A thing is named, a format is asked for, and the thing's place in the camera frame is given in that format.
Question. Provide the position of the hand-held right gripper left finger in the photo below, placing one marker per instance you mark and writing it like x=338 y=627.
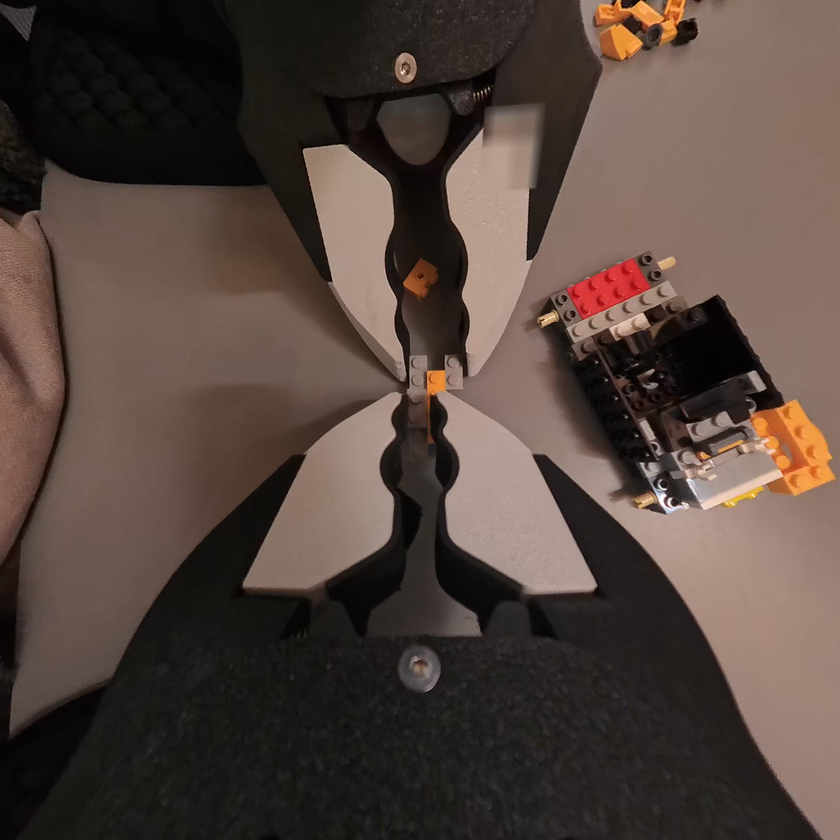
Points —
x=321 y=518

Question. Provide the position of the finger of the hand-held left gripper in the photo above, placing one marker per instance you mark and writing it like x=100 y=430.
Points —
x=499 y=262
x=348 y=229

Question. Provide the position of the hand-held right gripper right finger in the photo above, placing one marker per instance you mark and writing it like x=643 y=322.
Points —
x=512 y=518

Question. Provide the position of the small orange studded brick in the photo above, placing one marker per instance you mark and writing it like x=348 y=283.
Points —
x=420 y=275

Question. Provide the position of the narrow orange brick plate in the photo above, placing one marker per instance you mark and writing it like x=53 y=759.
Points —
x=436 y=380

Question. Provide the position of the toy brick car model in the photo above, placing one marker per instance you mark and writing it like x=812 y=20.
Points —
x=656 y=394

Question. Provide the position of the person's left forearm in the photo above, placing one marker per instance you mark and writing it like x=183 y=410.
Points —
x=131 y=98

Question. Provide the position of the grey desk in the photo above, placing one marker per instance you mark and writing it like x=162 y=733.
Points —
x=164 y=295

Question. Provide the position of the pile of small loose bricks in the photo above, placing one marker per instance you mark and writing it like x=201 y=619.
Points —
x=630 y=36

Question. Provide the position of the person's dark fleece jacket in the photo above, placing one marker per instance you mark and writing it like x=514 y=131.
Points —
x=19 y=151

